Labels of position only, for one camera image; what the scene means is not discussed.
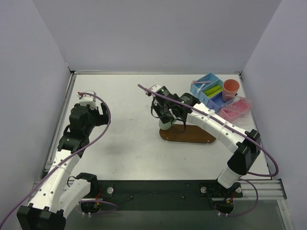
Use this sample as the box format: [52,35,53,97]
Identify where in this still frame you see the brown wooden oval tray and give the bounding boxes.
[159,124,216,144]

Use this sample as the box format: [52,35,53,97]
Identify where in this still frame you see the aluminium front rail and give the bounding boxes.
[240,179,287,200]

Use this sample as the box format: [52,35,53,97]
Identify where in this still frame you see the aluminium table edge rail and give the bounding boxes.
[41,71,76,178]

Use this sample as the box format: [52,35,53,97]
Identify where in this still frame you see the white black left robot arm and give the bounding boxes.
[17,103,111,230]

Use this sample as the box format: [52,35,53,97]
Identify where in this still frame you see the blue plastic organizer box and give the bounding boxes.
[190,73,225,113]

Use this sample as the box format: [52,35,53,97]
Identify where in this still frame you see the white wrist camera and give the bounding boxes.
[76,91,96,109]
[148,85,162,92]

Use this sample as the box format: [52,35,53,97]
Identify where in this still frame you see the orange plastic cup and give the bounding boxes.
[222,79,240,102]

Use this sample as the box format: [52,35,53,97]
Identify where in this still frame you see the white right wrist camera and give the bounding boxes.
[148,85,162,92]

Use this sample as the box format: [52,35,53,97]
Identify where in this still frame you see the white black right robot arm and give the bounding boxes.
[147,85,260,189]

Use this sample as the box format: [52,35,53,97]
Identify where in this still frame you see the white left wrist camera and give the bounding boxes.
[76,91,96,109]

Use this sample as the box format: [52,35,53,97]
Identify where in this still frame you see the green toothpaste tube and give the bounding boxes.
[208,89,223,98]
[204,85,221,95]

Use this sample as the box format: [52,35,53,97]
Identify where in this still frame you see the pink white toothbrush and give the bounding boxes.
[192,80,211,84]

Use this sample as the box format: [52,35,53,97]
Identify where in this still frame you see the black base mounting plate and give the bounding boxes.
[81,180,243,214]

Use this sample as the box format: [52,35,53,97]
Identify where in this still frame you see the clear textured plastic holder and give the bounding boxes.
[222,96,253,120]

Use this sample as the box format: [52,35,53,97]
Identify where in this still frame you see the green plastic cup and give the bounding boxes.
[159,119,172,130]

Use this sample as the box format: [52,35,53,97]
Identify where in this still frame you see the pink plastic drawer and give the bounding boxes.
[218,97,253,123]

